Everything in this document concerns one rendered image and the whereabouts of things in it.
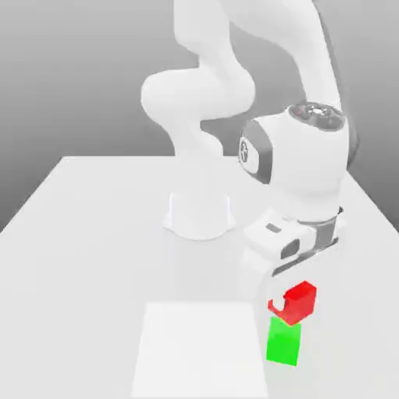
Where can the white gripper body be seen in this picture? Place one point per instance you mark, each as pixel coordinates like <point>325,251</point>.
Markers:
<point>291,274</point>

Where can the small red cube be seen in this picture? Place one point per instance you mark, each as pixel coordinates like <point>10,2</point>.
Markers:
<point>300,300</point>

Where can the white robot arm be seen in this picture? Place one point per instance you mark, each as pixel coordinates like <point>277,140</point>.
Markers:
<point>290,156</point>

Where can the small green cube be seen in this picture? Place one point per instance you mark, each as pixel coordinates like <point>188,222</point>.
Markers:
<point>283,343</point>

